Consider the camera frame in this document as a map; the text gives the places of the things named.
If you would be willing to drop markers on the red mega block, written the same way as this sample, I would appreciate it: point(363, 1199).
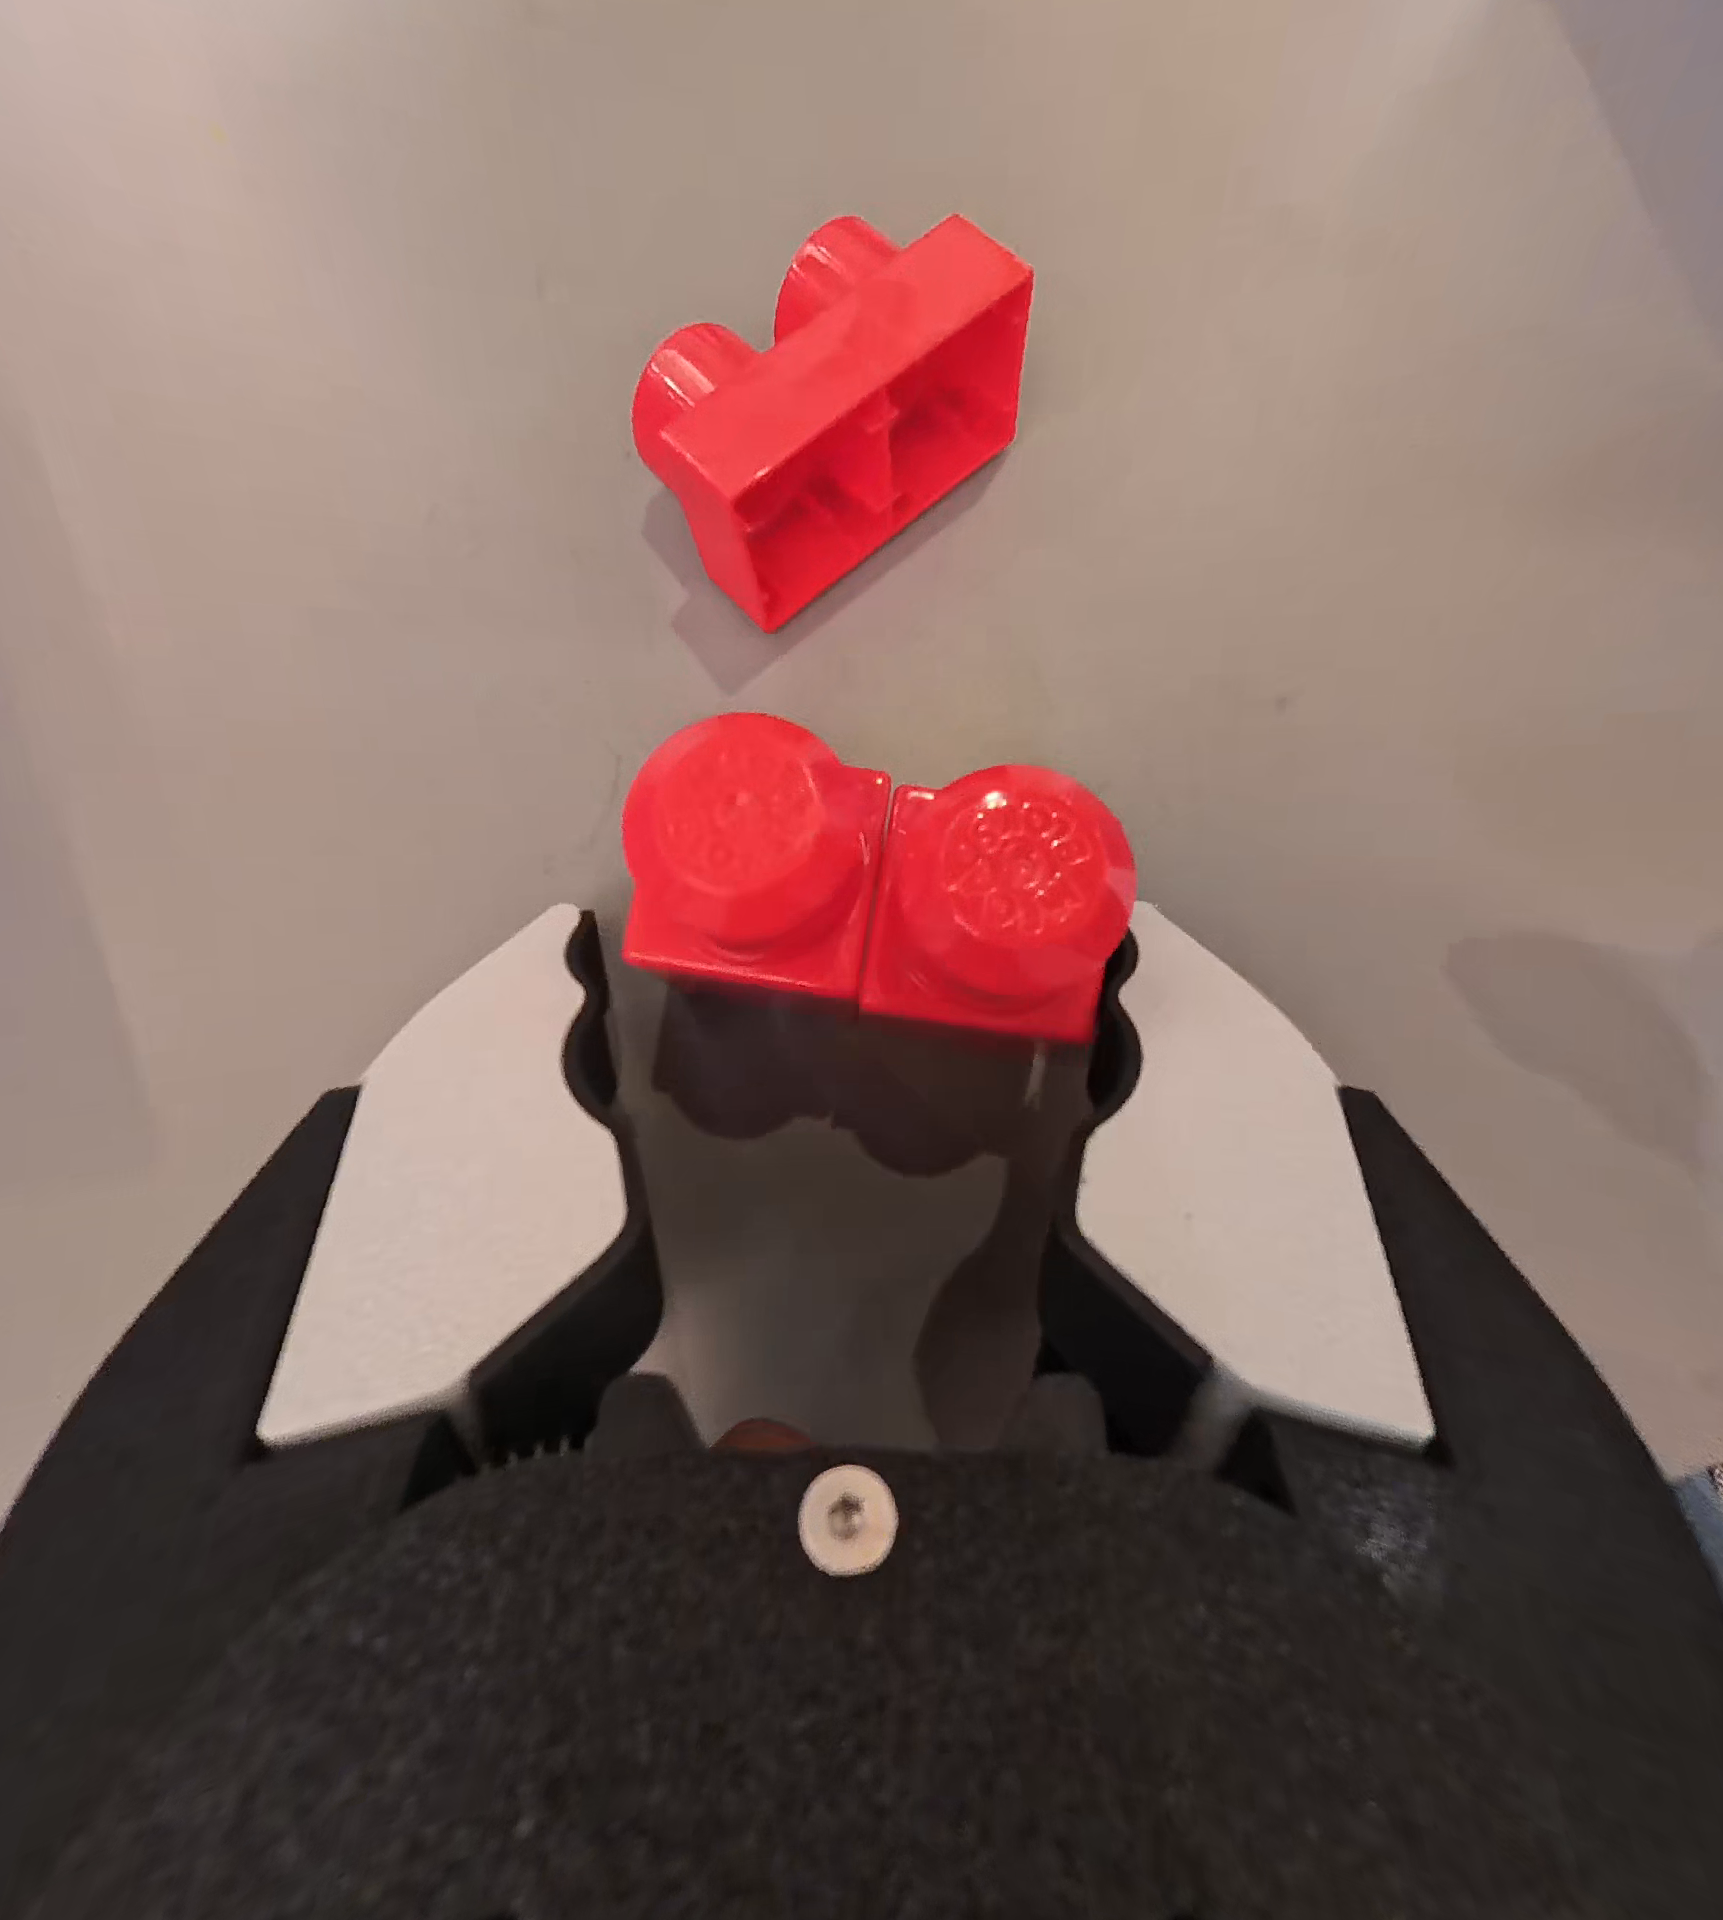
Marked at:
point(832, 421)
point(756, 856)
point(995, 901)

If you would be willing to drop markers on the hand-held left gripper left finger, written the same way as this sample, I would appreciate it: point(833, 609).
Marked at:
point(440, 1231)

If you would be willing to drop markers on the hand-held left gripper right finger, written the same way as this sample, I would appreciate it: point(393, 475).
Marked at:
point(1266, 1231)

